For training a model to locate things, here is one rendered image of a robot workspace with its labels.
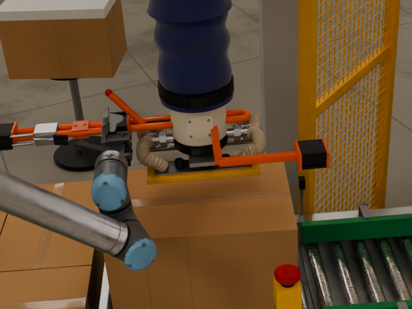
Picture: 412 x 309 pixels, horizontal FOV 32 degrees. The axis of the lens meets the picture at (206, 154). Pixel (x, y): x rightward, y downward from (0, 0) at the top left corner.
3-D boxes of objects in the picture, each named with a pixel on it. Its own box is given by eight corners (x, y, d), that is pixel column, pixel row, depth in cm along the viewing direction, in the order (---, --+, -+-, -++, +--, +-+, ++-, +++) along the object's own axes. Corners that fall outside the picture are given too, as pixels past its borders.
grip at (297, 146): (324, 152, 204) (324, 137, 202) (330, 168, 197) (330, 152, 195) (293, 155, 204) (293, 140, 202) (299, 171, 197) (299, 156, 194)
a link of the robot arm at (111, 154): (97, 186, 201) (92, 157, 196) (98, 177, 205) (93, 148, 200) (129, 184, 201) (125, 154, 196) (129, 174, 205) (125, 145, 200)
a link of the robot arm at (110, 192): (95, 216, 191) (86, 185, 186) (99, 190, 201) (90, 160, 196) (130, 211, 190) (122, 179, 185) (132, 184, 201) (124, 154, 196)
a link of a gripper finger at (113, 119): (123, 106, 216) (124, 133, 212) (103, 107, 216) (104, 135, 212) (122, 101, 213) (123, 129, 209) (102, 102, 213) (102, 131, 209)
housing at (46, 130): (61, 133, 225) (58, 121, 223) (58, 144, 219) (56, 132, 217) (38, 135, 225) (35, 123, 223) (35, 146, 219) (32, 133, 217)
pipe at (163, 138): (250, 122, 237) (249, 106, 234) (259, 162, 216) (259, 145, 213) (147, 130, 237) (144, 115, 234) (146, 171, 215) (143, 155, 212)
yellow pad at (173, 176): (257, 158, 224) (256, 144, 222) (260, 175, 216) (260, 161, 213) (147, 167, 224) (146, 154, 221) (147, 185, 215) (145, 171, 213)
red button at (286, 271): (298, 273, 194) (298, 261, 192) (302, 290, 188) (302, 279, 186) (272, 274, 194) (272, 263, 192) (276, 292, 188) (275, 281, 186)
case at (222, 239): (284, 249, 274) (284, 160, 254) (297, 325, 240) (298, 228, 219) (127, 259, 275) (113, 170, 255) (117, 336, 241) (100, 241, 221)
